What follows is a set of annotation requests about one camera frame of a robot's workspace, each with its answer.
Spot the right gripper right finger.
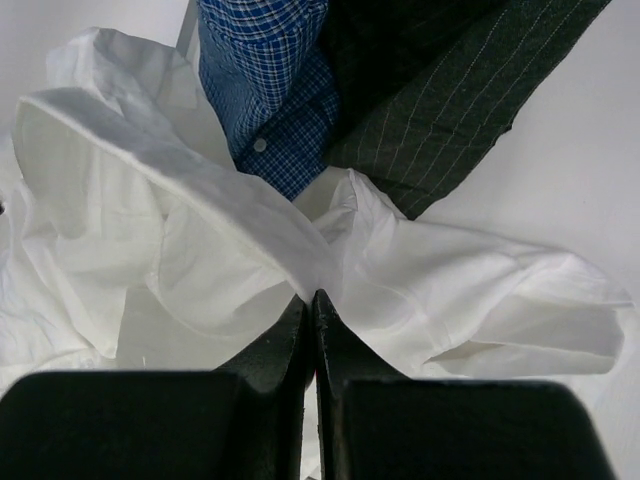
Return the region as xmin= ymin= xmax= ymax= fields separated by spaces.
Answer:
xmin=311 ymin=291 xmax=614 ymax=479

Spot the white shirt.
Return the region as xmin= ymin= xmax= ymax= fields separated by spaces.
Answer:
xmin=0 ymin=25 xmax=633 ymax=480

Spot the blue checked shirt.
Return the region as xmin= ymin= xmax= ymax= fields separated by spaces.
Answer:
xmin=197 ymin=1 xmax=339 ymax=200

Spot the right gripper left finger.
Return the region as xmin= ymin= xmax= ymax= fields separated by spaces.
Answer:
xmin=1 ymin=298 xmax=307 ymax=479

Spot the black shirt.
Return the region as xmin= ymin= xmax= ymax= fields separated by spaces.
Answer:
xmin=321 ymin=0 xmax=605 ymax=218

